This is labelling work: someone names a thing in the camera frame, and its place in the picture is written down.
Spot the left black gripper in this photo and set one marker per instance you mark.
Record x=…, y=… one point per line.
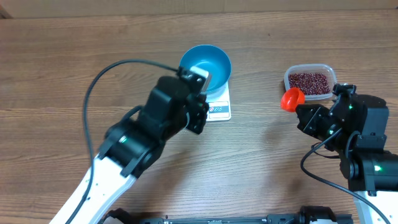
x=196, y=111

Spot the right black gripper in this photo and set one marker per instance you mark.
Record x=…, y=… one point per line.
x=308, y=124

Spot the red scoop blue handle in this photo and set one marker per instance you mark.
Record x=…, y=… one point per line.
x=291, y=99

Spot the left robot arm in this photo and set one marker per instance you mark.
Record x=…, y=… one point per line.
x=134, y=143

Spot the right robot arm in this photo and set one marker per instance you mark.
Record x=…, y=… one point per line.
x=354, y=127

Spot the white digital kitchen scale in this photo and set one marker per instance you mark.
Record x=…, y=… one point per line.
x=219, y=105

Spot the blue bowl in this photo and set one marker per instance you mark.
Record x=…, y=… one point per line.
x=212, y=59

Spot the red adzuki beans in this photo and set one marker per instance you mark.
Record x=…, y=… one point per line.
x=310, y=83

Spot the clear plastic container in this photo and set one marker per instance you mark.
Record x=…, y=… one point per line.
x=313, y=68

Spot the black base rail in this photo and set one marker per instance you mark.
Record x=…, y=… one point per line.
x=306, y=215

